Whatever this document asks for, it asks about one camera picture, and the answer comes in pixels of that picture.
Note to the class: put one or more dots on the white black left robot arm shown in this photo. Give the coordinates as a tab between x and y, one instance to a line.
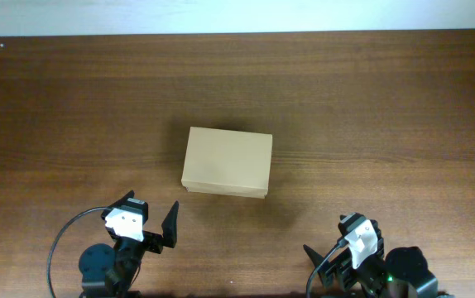
110	271

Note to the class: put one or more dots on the brown cardboard box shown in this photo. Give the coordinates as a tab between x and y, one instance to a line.
225	162

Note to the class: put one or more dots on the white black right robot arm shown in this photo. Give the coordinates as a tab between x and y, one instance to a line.
406	273

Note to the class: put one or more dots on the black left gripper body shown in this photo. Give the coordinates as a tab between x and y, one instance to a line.
151	240

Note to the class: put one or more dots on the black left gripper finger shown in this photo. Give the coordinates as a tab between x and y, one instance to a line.
123	200
169	227

